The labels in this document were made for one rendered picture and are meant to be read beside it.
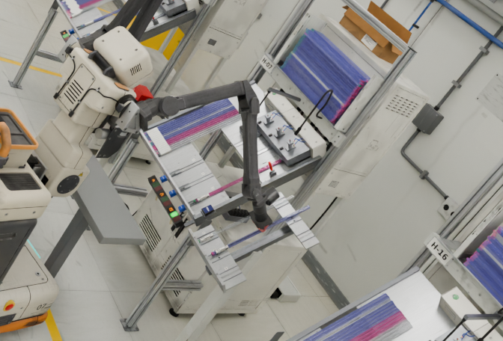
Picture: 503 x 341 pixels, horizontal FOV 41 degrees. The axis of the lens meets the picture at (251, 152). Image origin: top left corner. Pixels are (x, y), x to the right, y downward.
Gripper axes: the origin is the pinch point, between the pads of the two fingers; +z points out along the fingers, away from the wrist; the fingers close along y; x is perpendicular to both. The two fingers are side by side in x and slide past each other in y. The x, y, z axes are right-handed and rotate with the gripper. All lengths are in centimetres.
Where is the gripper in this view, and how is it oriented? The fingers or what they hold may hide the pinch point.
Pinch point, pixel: (262, 229)
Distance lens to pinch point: 303.0
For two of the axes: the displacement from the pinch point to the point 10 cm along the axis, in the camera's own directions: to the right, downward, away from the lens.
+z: 0.9, 6.8, 7.3
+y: -4.9, -6.1, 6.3
